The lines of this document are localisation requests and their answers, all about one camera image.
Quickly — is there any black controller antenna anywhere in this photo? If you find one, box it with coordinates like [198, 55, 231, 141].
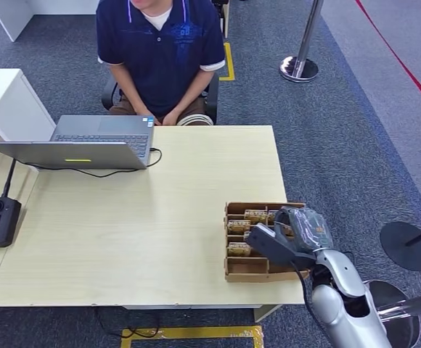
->
[1, 158, 17, 199]

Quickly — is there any black laptop cable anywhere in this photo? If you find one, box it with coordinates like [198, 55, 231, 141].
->
[14, 147, 163, 179]

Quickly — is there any white table leg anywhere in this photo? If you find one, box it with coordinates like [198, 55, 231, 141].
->
[253, 304, 283, 323]

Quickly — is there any person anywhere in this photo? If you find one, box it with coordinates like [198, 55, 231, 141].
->
[95, 0, 226, 127]

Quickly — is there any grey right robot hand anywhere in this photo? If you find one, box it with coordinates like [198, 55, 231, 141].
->
[274, 206, 334, 256]

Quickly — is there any black equipment stand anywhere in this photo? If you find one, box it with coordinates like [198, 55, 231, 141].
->
[212, 0, 231, 39]

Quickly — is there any black floor cable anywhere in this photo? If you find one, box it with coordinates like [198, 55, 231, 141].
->
[94, 307, 161, 340]

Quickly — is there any person's right hand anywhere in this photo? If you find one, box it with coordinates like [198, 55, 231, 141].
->
[138, 107, 163, 127]

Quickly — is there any black round base with pole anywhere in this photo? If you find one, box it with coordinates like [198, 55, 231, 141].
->
[380, 220, 421, 273]

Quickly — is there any white cabinet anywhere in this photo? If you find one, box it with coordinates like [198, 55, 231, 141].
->
[0, 68, 56, 143]

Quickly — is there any brown cardboard card holder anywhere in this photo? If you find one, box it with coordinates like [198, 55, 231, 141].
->
[224, 202, 310, 283]

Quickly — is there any white counter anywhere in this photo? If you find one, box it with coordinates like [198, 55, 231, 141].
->
[0, 0, 101, 43]

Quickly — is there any chrome stanchion post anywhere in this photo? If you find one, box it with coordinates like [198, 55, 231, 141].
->
[279, 0, 324, 83]

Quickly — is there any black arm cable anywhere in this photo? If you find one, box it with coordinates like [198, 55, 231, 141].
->
[289, 260, 327, 334]

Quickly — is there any grey laptop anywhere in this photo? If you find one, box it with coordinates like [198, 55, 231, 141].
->
[0, 115, 155, 171]

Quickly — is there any chrome round base with pole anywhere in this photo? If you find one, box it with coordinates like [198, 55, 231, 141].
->
[364, 280, 421, 348]

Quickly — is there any person's left hand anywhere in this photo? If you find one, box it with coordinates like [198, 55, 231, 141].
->
[161, 109, 181, 127]

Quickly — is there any black office chair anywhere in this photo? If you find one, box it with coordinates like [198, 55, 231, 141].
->
[101, 72, 220, 125]

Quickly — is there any person's hand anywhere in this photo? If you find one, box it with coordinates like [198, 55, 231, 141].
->
[138, 107, 163, 127]
[161, 109, 181, 127]

